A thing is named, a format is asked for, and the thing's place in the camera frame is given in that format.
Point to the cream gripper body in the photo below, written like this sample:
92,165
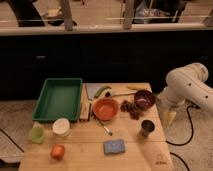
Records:
167,113

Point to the blue sponge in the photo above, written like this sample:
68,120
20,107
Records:
114,147

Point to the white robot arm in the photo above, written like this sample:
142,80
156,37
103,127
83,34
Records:
185,83

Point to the green plastic tray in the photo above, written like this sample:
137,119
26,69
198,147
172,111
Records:
59,98

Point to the metal cup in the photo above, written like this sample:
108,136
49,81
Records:
147,127

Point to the dark red bowl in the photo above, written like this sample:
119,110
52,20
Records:
144,99

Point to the bunch of dark grapes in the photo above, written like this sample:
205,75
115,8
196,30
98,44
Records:
132,109

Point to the yellow banana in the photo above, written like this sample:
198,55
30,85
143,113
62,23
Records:
134,87

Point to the wooden spoon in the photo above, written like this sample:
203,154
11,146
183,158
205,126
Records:
121,94

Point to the orange bowl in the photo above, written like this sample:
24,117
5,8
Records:
105,108

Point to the white cutting board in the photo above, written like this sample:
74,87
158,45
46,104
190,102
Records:
91,89

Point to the wooden block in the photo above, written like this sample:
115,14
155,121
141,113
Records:
85,111

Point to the white lidded jar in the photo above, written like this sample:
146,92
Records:
61,127

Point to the orange fruit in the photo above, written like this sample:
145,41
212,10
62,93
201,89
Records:
57,151

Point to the light green cup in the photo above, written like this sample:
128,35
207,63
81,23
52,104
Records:
36,135

